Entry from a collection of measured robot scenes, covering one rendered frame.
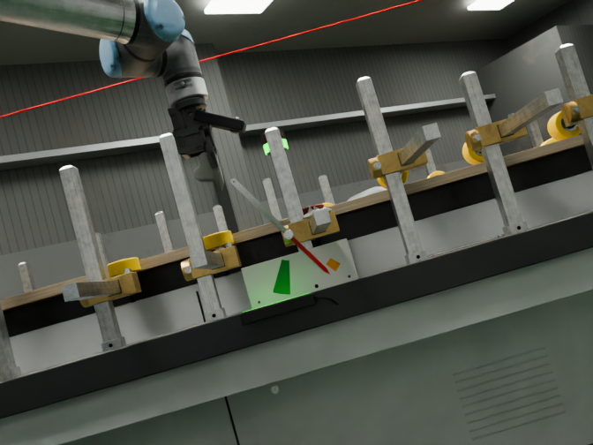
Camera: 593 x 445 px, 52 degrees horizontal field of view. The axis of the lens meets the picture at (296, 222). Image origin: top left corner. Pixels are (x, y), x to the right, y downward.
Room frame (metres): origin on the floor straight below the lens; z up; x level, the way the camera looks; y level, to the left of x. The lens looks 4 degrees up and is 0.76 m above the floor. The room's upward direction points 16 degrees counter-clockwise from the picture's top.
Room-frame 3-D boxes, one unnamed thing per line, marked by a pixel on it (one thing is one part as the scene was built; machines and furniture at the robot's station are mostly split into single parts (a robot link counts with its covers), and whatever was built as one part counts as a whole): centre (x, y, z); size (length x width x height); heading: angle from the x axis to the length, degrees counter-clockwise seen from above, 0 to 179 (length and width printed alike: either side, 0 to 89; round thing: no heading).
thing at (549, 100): (1.43, -0.54, 0.95); 0.50 x 0.04 x 0.04; 1
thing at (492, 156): (1.49, -0.50, 0.87); 0.04 x 0.04 x 0.48; 1
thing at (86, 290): (1.38, 0.45, 0.84); 0.44 x 0.03 x 0.04; 1
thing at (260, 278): (1.45, 0.03, 0.75); 0.26 x 0.01 x 0.10; 91
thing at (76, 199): (1.46, 0.50, 0.91); 0.04 x 0.04 x 0.48; 1
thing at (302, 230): (1.48, -0.03, 0.84); 0.14 x 0.06 x 0.05; 91
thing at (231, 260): (1.47, 0.22, 0.83); 0.14 x 0.06 x 0.05; 91
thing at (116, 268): (1.58, 0.46, 0.85); 0.08 x 0.08 x 0.11
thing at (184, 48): (1.37, 0.16, 1.30); 0.10 x 0.09 x 0.12; 131
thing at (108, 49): (1.29, 0.24, 1.30); 0.12 x 0.12 x 0.09; 41
